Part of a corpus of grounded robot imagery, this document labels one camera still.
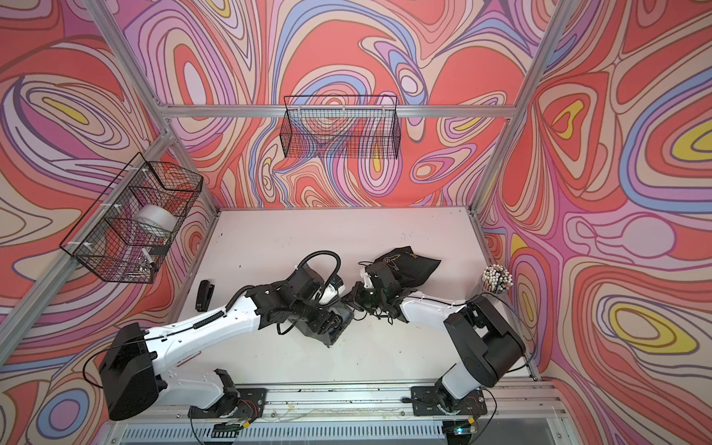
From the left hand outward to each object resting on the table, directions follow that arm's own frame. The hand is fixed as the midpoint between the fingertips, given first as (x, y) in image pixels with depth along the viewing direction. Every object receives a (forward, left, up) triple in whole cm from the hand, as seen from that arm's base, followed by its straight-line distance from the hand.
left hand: (336, 317), depth 78 cm
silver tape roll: (+18, +48, +21) cm, 55 cm away
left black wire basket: (+19, +60, +15) cm, 65 cm away
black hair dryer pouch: (+21, -24, -7) cm, 33 cm away
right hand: (+6, -1, -5) cm, 8 cm away
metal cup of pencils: (+8, -45, +8) cm, 46 cm away
